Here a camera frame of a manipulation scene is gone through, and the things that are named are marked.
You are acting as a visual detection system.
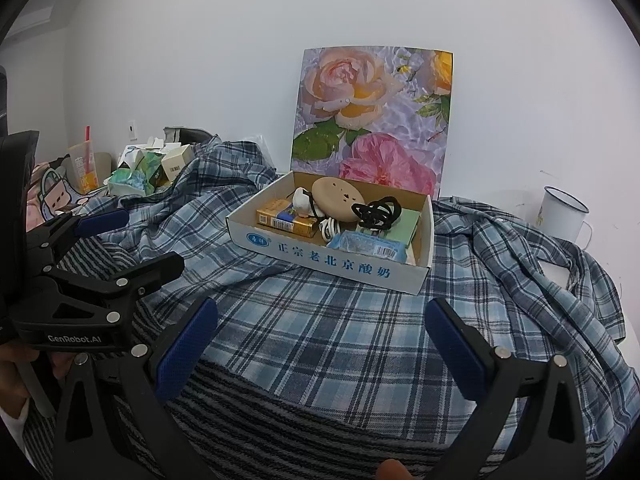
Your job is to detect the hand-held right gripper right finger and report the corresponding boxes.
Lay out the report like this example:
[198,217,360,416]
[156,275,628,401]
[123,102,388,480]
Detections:
[424,297,587,480]

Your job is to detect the cartoon print pillow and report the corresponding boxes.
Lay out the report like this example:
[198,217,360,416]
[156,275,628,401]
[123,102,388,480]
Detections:
[30,157,108,226]

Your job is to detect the white charging cable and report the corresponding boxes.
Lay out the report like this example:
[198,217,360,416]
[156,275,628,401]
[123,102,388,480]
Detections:
[317,215,346,246]

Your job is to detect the gold and blue pack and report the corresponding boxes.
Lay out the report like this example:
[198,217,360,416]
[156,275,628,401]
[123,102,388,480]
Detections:
[256,199,318,237]

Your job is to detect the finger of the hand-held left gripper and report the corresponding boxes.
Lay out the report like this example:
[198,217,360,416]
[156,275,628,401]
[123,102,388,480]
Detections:
[25,209,130,274]
[42,253,186,311]

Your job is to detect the green tissue box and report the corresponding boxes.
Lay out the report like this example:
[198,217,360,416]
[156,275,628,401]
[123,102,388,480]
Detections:
[107,152,166,197]

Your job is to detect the grey storage bag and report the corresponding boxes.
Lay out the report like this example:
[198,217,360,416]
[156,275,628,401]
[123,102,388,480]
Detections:
[163,126,213,148]

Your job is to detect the small cream carton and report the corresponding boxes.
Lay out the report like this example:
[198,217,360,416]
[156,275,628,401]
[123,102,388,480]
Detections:
[161,144,195,181]

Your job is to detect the orange drink cup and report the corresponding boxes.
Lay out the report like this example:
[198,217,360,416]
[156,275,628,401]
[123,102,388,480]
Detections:
[67,125,101,195]

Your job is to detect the person's left hand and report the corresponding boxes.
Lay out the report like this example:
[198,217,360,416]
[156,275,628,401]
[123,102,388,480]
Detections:
[0,347,40,411]

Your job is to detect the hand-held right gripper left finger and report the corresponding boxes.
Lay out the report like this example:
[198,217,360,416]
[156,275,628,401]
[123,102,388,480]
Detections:
[52,296,219,480]

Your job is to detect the black hair claw clip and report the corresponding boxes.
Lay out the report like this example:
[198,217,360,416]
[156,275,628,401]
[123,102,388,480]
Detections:
[351,197,403,231]

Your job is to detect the blue plaid shirt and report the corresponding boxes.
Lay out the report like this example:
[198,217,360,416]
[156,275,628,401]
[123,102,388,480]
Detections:
[80,135,626,453]

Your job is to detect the cardboard box with floral lid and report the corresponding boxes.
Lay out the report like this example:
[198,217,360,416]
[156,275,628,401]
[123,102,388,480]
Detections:
[226,47,455,295]

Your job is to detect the blue tissue packet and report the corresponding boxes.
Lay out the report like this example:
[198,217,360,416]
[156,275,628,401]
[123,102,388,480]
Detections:
[327,230,408,263]

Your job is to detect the person's right hand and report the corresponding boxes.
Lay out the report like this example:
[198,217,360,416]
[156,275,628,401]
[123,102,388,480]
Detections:
[376,459,410,480]

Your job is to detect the tan round pad with holes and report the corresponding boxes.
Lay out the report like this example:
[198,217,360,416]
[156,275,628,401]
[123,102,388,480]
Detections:
[311,176,367,223]

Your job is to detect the white enamel mug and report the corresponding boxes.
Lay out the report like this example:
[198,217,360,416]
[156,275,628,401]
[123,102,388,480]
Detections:
[537,186,592,247]

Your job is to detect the green paper card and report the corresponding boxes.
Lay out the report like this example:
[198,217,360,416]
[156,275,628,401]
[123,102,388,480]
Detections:
[357,208,422,246]

